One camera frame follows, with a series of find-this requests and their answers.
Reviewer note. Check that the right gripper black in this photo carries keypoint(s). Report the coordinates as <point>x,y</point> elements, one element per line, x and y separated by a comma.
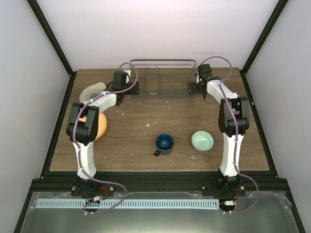
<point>192,89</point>

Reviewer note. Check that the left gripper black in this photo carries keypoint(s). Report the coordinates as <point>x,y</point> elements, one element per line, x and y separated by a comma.
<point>136,90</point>

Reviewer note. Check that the black wire dish rack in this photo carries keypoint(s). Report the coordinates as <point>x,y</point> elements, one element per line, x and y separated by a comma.
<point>165,78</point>

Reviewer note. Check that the light green patterned bowl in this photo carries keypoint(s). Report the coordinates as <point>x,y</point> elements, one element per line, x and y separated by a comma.
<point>202,141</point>

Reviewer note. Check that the dark blue ceramic mug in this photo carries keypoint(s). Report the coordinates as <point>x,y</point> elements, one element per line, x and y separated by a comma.
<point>164,145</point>

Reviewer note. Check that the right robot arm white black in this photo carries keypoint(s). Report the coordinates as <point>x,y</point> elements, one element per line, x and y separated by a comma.
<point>233,120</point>

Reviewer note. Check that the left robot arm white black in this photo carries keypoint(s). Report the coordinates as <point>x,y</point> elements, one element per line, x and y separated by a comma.
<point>111,96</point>

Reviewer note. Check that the translucent white bowl with spout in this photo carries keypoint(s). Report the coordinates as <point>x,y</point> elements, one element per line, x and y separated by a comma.
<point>91,92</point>

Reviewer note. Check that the orange plastic plate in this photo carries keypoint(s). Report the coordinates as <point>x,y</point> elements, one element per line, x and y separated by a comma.
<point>102,126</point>

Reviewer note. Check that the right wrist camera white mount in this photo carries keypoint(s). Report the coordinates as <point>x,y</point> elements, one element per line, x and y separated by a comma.
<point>203,71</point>

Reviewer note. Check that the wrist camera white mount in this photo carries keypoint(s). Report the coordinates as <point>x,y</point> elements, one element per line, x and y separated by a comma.
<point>128,74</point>
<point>203,71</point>

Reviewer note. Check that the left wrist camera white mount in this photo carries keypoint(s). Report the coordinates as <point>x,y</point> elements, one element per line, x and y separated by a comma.
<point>128,74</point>

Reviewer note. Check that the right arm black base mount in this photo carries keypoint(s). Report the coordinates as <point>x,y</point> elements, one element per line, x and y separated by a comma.
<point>226,189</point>

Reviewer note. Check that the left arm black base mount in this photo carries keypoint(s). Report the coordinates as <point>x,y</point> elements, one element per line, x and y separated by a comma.
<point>88,189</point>

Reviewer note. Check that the black aluminium frame rail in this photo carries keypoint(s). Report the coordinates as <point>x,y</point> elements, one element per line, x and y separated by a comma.
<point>192,181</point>

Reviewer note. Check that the light blue slotted cable duct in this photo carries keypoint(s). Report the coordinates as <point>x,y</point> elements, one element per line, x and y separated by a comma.
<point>201,204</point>

